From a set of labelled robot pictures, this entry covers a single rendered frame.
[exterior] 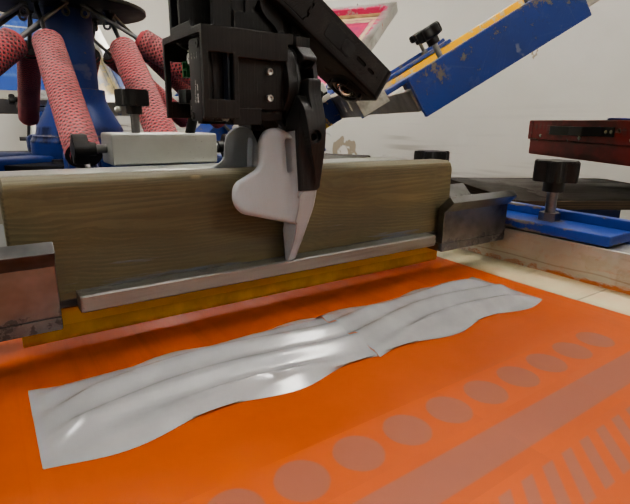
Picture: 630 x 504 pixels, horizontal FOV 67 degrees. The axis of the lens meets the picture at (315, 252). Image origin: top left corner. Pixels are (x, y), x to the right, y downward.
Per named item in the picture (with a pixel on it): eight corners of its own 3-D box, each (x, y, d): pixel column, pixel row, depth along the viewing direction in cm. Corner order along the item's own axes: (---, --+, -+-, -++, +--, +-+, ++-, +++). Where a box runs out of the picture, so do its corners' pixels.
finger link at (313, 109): (273, 194, 34) (260, 71, 33) (294, 193, 35) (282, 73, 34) (309, 190, 31) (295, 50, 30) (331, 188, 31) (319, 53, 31)
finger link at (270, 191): (229, 269, 32) (213, 132, 32) (302, 257, 36) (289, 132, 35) (249, 273, 30) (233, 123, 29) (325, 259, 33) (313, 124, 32)
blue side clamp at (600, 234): (624, 292, 45) (638, 220, 43) (598, 303, 42) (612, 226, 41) (400, 231, 69) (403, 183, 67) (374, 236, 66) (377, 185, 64)
